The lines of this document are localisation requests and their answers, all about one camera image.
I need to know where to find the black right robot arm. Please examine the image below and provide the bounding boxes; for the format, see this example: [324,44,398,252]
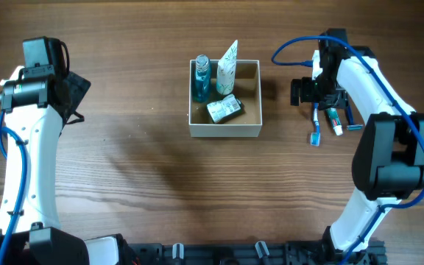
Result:
[290,29,424,264]

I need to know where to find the white lotion tube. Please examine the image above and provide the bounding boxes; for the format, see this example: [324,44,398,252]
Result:
[216,40,239,96]

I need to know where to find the green Dettol soap bar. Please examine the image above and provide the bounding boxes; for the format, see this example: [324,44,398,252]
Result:
[206,94,244,124]

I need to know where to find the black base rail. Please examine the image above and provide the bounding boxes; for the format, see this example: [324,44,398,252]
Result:
[119,241,388,265]

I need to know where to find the blue mouthwash bottle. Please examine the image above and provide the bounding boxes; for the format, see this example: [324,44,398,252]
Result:
[193,54,211,102]

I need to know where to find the blue disposable razor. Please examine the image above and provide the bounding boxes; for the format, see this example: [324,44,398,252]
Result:
[345,105,363,131]

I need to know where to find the white cardboard box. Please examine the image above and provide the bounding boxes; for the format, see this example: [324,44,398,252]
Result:
[188,60,263,138]

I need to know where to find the blue white toothbrush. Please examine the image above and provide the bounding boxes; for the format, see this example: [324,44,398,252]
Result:
[310,103,321,146]

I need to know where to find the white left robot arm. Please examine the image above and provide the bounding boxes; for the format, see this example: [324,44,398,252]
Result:
[0,37,130,264]

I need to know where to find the teal toothpaste tube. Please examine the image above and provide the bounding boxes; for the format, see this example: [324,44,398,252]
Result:
[325,107,343,136]

